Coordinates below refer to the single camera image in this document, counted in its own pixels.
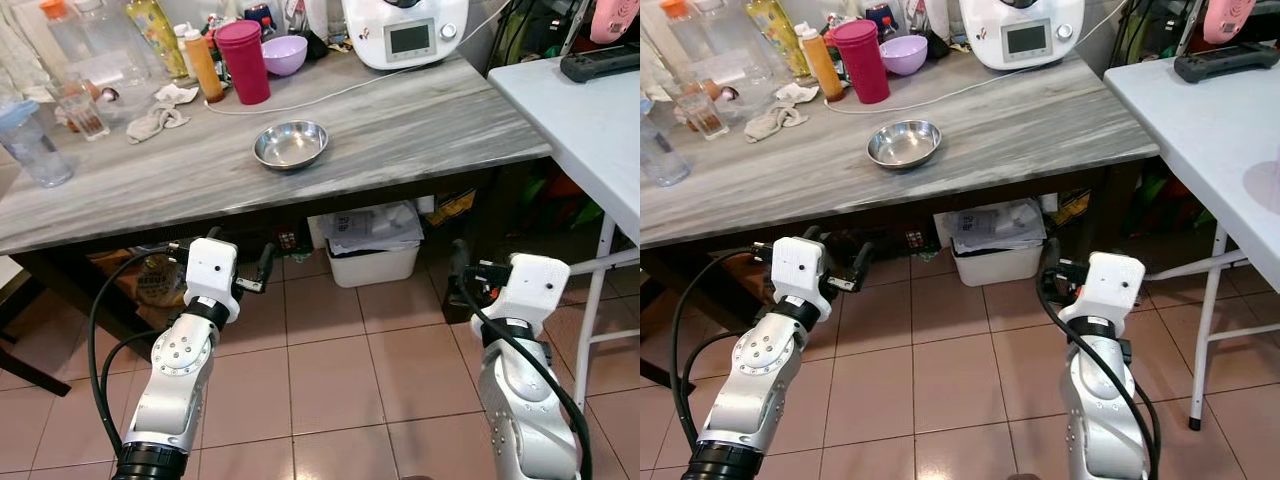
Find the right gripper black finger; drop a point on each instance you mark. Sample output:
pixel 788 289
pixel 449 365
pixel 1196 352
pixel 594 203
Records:
pixel 1049 262
pixel 458 262

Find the stainless steel plate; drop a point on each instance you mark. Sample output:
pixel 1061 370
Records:
pixel 904 144
pixel 290 145

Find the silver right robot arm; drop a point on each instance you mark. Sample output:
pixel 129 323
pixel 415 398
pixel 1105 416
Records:
pixel 520 410
pixel 1100 410

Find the white plastic bin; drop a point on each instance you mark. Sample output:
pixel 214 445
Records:
pixel 370 260
pixel 995 258

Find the yellow printed bag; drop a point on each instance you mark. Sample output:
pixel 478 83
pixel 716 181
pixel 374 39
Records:
pixel 160 282

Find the crumpled beige cloth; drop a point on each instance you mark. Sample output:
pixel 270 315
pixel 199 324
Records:
pixel 160 118
pixel 780 116

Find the grey wood-grain table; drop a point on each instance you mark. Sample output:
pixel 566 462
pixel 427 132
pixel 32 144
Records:
pixel 1030 125
pixel 400 130

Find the clear drinking glass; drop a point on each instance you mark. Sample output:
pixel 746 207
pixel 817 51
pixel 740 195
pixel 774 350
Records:
pixel 703 110
pixel 82 112

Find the orange sauce bottle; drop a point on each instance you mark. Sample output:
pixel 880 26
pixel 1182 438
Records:
pixel 822 65
pixel 205 68

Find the clear blue-lidded water bottle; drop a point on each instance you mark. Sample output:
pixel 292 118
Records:
pixel 662 150
pixel 35 150

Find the red plastic tumbler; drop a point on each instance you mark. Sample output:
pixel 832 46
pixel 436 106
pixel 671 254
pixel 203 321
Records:
pixel 243 62
pixel 860 62

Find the white folding table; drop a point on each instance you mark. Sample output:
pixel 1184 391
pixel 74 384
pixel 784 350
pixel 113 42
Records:
pixel 590 120
pixel 1210 130

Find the small purple bowl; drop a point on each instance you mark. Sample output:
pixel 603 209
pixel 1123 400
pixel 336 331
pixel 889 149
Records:
pixel 907 54
pixel 287 55

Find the yellow-green drink bottle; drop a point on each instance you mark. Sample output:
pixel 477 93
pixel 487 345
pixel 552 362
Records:
pixel 775 33
pixel 155 35

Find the large clear plastic bottle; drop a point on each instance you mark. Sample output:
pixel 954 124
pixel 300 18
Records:
pixel 733 45
pixel 112 45

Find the large purple plastic bowl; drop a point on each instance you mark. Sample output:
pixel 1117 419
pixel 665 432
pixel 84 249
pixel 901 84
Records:
pixel 1265 188

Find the white kitchen machine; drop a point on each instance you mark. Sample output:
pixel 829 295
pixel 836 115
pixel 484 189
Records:
pixel 1022 35
pixel 405 35

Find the clear bottle orange cap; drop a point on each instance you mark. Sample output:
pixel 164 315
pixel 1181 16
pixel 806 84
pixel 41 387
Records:
pixel 62 35
pixel 683 30

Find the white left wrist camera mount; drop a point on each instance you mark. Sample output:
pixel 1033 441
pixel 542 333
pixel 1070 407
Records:
pixel 800 270
pixel 212 270

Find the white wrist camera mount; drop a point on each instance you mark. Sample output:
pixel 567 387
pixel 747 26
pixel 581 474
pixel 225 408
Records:
pixel 535 290
pixel 800 270
pixel 212 270
pixel 1110 288

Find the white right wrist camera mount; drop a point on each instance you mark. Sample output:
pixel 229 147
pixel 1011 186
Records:
pixel 1110 288
pixel 535 290

